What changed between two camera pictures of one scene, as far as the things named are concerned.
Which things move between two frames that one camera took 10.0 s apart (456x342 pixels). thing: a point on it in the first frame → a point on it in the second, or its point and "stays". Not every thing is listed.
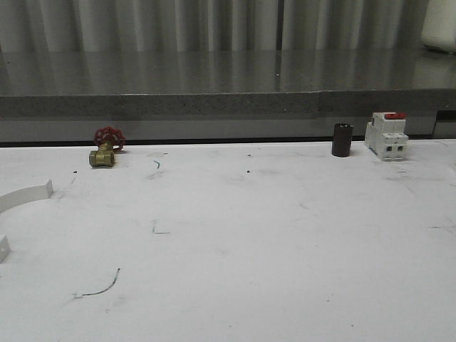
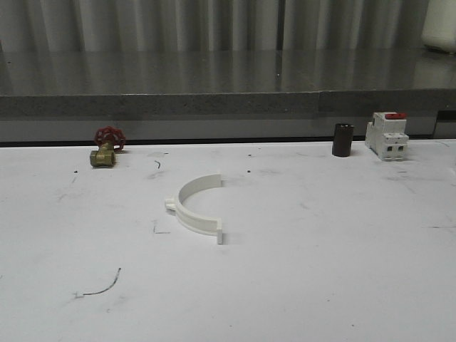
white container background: (439, 25) stays
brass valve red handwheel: (108, 140) stays
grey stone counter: (222, 95) stays
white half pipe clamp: (14, 199) → (195, 223)
